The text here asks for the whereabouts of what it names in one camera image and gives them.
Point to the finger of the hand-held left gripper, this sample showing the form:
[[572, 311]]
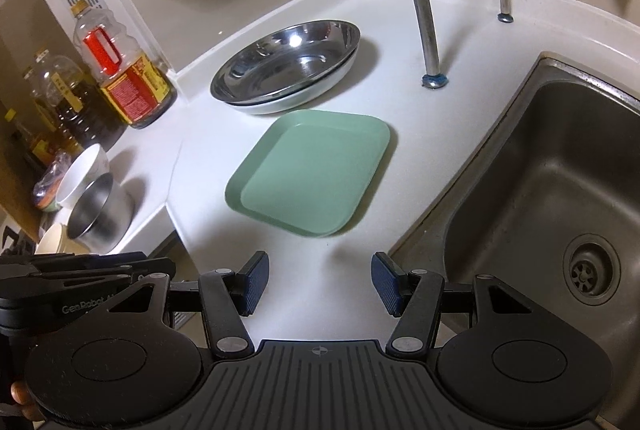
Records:
[[150, 269], [90, 258]]

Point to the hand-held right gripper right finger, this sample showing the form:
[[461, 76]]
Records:
[[385, 284]]

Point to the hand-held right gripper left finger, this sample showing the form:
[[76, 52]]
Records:
[[255, 284]]

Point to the stainless steel bowl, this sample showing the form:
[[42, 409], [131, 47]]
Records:
[[102, 220]]

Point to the white bowl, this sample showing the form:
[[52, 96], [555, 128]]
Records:
[[80, 175]]

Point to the green square plate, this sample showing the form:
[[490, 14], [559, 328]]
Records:
[[310, 180]]

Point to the plastic-wrapped colourful bowls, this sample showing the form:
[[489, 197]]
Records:
[[47, 190]]

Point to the beige bowl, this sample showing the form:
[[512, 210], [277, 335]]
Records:
[[55, 240]]

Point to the black gas stove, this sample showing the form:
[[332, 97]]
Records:
[[15, 242]]

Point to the yellow-capped sauce bottle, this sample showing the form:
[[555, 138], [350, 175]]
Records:
[[27, 144]]

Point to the dark oil bottle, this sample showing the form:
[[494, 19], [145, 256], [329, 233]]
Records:
[[75, 109]]

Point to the stainless steel sink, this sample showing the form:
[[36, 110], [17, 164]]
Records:
[[525, 169]]

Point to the white round plate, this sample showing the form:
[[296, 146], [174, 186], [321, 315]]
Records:
[[302, 102]]

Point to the sink drain strainer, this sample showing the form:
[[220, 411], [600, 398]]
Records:
[[591, 266]]

